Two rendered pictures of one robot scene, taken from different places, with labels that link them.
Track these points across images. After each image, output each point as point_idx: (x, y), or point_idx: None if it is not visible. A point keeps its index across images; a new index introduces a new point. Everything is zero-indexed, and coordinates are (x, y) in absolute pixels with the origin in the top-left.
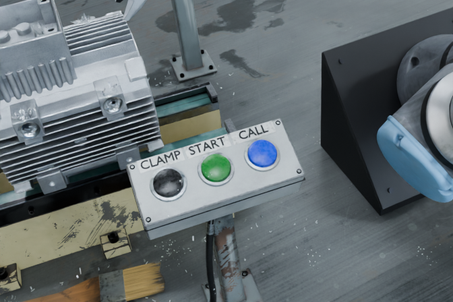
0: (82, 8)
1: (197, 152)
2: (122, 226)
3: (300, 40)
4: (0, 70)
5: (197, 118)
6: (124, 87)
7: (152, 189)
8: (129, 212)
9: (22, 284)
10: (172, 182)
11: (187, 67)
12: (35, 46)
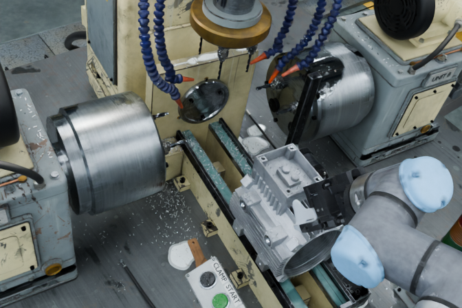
0: (459, 200)
1: (228, 289)
2: (249, 278)
3: None
4: (262, 177)
5: (328, 302)
6: (284, 243)
7: (203, 272)
8: (254, 278)
9: (208, 237)
10: (206, 281)
11: (408, 291)
12: (276, 188)
